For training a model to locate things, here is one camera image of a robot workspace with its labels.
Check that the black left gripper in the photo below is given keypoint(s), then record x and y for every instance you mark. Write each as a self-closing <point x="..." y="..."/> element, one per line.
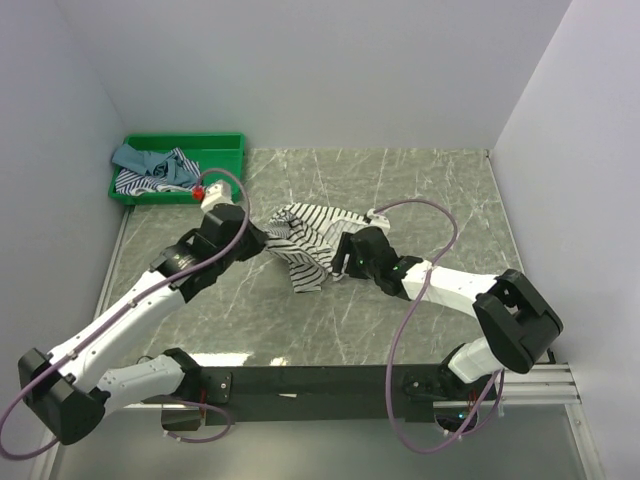
<point x="258" y="240"/>

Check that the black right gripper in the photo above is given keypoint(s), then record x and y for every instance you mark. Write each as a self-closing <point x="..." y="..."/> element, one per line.
<point x="344" y="248"/>

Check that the black white striped tank top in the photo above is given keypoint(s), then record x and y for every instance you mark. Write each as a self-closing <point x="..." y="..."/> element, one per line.
<point x="306" y="237"/>

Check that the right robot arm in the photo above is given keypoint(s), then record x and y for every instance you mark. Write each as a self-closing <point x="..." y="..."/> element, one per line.
<point x="518" y="325"/>

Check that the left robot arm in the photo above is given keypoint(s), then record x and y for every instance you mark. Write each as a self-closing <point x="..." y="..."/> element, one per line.
<point x="75" y="385"/>

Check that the teal tank top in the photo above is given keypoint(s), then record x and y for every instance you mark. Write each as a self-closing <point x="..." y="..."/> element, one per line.
<point x="172" y="166"/>

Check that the navy white striped tank top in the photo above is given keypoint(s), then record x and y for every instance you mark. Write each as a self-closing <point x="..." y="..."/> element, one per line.
<point x="130" y="184"/>

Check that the green plastic bin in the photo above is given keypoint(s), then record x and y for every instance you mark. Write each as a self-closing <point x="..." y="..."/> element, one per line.
<point x="205" y="150"/>

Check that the black base beam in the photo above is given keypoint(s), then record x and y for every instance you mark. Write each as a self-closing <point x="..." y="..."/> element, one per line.
<point x="310" y="393"/>

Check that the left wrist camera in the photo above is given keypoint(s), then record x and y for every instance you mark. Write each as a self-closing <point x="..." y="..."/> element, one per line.
<point x="215" y="194"/>

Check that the aluminium rail frame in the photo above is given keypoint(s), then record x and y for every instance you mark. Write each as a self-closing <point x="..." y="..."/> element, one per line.
<point x="543" y="384"/>

